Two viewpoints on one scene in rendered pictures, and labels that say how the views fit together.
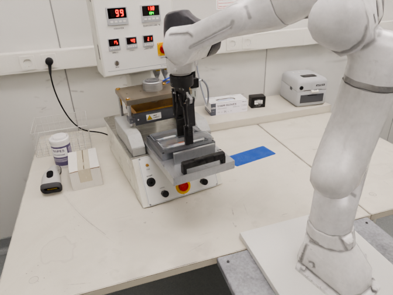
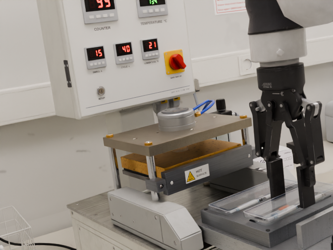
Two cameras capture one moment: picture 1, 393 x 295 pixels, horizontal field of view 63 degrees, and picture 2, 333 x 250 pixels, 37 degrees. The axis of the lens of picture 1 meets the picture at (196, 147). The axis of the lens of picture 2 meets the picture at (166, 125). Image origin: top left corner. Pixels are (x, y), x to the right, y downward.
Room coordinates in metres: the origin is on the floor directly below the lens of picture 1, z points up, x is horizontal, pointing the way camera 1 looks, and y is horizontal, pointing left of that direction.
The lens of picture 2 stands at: (0.25, 0.36, 1.32)
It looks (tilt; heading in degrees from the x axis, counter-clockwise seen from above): 11 degrees down; 351
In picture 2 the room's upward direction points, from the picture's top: 8 degrees counter-clockwise
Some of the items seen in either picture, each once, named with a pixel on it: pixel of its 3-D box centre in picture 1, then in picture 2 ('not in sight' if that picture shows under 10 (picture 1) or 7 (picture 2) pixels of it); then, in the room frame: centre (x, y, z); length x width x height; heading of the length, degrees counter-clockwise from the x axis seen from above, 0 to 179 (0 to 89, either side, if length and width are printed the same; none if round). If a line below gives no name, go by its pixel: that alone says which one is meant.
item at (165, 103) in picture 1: (155, 99); (183, 146); (1.29, 0.16, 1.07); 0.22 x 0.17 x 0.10; 115
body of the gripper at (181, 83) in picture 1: (182, 87); (282, 92); (1.01, 0.04, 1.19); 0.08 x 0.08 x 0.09
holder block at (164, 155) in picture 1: (180, 141); (273, 209); (1.05, 0.06, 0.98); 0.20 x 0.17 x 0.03; 115
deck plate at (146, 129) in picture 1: (154, 127); (178, 204); (1.31, 0.18, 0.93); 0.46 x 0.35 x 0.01; 25
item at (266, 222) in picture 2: (185, 141); (293, 204); (1.01, 0.04, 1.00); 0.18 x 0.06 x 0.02; 116
